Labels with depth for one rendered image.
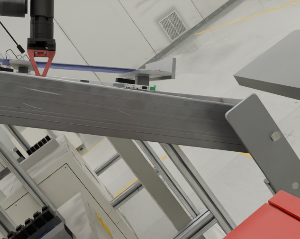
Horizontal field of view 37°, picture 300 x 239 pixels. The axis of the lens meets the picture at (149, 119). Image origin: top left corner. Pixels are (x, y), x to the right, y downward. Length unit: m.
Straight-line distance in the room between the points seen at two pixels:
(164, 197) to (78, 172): 0.61
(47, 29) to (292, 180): 0.73
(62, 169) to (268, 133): 1.55
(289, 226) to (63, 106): 0.36
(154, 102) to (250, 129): 0.12
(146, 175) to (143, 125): 0.95
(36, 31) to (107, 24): 7.67
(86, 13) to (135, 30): 0.98
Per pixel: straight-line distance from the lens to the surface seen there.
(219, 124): 0.60
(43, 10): 1.14
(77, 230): 1.02
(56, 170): 2.04
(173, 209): 1.57
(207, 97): 0.78
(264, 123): 0.57
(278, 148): 0.59
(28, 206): 2.08
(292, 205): 0.27
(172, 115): 0.58
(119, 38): 8.79
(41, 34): 1.13
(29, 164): 2.38
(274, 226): 0.26
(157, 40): 8.93
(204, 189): 1.38
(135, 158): 1.50
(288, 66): 1.17
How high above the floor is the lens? 0.92
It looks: 11 degrees down
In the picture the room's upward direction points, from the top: 36 degrees counter-clockwise
